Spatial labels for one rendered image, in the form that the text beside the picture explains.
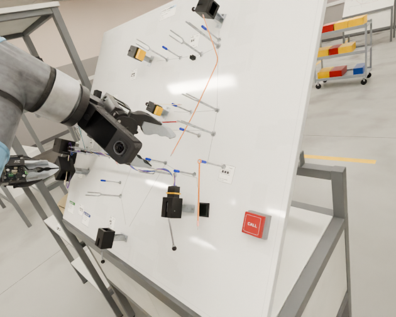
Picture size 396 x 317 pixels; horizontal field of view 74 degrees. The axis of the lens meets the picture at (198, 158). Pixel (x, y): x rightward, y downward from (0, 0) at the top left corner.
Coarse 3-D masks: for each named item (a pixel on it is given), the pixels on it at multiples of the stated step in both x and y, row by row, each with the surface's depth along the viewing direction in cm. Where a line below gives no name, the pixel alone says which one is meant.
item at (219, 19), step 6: (204, 0) 78; (210, 0) 76; (198, 6) 79; (204, 6) 77; (210, 6) 77; (216, 6) 78; (198, 12) 79; (204, 12) 77; (210, 12) 80; (216, 12) 79; (210, 18) 80; (216, 18) 84; (222, 18) 84; (222, 24) 84
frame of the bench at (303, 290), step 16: (304, 208) 107; (320, 208) 105; (336, 224) 95; (320, 240) 91; (336, 240) 92; (320, 256) 85; (304, 272) 82; (320, 272) 82; (112, 288) 163; (304, 288) 77; (128, 304) 171; (288, 304) 74; (304, 304) 75
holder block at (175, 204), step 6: (168, 198) 74; (174, 198) 73; (180, 198) 75; (162, 204) 75; (168, 204) 73; (174, 204) 73; (180, 204) 75; (162, 210) 74; (168, 210) 73; (180, 210) 75; (162, 216) 74; (168, 216) 72; (174, 216) 73; (180, 216) 74
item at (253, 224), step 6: (246, 216) 63; (252, 216) 62; (258, 216) 61; (264, 216) 60; (246, 222) 62; (252, 222) 61; (258, 222) 60; (264, 222) 60; (246, 228) 62; (252, 228) 61; (258, 228) 60; (252, 234) 61; (258, 234) 60
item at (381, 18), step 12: (348, 0) 754; (360, 0) 733; (372, 0) 711; (384, 0) 694; (348, 12) 748; (360, 12) 727; (372, 12) 706; (384, 12) 692; (372, 24) 719; (384, 24) 704; (348, 36) 811
